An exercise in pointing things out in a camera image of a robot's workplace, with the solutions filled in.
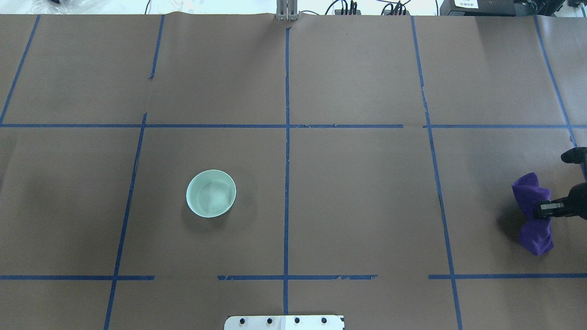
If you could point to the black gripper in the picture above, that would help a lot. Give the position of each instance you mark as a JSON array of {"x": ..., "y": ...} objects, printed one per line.
[{"x": 577, "y": 200}]

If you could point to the purple cloth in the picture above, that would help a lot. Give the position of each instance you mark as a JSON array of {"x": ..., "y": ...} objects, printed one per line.
[{"x": 535, "y": 234}]

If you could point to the pale green ceramic bowl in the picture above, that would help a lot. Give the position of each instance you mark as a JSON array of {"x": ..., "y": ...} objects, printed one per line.
[{"x": 211, "y": 193}]

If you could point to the black power adapter box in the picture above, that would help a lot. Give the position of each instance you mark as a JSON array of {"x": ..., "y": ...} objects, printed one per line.
[{"x": 492, "y": 8}]

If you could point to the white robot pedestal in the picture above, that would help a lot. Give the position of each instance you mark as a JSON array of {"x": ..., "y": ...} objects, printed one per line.
[{"x": 285, "y": 322}]

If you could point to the aluminium frame post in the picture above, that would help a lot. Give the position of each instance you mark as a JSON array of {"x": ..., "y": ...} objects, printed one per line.
[{"x": 287, "y": 10}]

